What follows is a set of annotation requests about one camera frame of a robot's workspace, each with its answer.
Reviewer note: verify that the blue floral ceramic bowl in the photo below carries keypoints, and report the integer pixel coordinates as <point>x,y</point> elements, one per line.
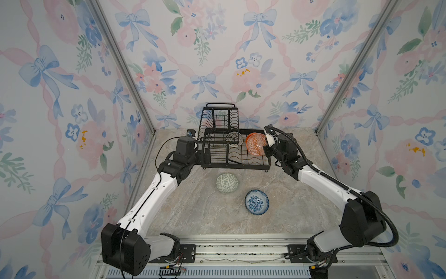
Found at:
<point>256,202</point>

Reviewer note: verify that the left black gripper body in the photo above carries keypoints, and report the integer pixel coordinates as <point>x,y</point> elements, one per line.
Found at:
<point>193,161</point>

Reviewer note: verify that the right corner aluminium post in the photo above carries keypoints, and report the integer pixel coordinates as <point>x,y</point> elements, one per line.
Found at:
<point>373,36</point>

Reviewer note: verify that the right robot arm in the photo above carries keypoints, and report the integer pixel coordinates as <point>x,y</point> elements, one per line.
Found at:
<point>362,219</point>

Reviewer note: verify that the left corner aluminium post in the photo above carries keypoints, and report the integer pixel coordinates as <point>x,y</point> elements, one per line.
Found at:
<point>118,57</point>

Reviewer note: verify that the red patterned ceramic bowl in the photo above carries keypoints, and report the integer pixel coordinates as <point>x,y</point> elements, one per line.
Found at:
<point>255,143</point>

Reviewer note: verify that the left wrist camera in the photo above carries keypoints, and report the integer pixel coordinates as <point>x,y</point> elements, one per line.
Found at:
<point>191,133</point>

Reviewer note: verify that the black wire dish rack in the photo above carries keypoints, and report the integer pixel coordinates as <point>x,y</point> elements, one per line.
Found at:
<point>216,122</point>

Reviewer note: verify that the green patterned ceramic bowl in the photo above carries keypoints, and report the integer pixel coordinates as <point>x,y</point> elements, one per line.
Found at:
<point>227,183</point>

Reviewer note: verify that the aluminium rail frame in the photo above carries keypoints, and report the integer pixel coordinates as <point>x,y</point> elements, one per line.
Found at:
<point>262,256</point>

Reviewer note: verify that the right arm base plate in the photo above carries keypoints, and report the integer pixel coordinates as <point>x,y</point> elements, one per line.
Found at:
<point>300,253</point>

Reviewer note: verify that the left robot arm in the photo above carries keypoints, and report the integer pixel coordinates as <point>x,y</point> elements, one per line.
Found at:
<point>125,245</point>

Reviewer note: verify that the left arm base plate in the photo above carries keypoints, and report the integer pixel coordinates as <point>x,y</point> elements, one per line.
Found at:
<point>186,253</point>

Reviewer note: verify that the white lattice pattern bowl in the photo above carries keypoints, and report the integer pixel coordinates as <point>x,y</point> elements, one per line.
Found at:
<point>235,139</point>

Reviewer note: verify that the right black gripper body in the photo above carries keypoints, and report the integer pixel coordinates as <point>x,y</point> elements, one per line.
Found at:
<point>273,150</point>

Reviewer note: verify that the corner aluminium post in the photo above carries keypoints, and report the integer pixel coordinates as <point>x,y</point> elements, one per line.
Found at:
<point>373,36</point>
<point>118,57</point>

